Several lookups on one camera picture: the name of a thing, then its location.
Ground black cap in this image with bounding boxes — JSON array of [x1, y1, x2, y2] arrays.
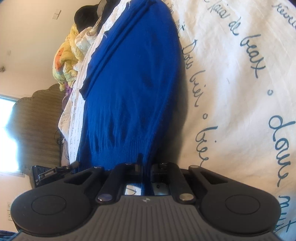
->
[[74, 4, 99, 33]]

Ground brown upholstered headboard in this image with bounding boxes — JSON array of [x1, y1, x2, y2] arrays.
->
[[6, 84, 65, 175]]

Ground purple patterned cloth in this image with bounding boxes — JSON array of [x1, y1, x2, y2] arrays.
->
[[62, 83, 72, 110]]

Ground yellow orange comforter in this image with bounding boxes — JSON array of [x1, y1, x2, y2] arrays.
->
[[52, 24, 84, 91]]

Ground dark navy garment pile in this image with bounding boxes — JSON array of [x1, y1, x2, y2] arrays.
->
[[101, 0, 120, 22]]

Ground white script-print bedspread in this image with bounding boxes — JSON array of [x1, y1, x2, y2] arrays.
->
[[59, 1, 295, 240]]

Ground white crumpled garment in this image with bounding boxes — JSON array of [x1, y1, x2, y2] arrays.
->
[[75, 17, 101, 56]]

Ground blue knit sweater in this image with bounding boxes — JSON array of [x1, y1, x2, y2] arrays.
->
[[74, 0, 184, 197]]

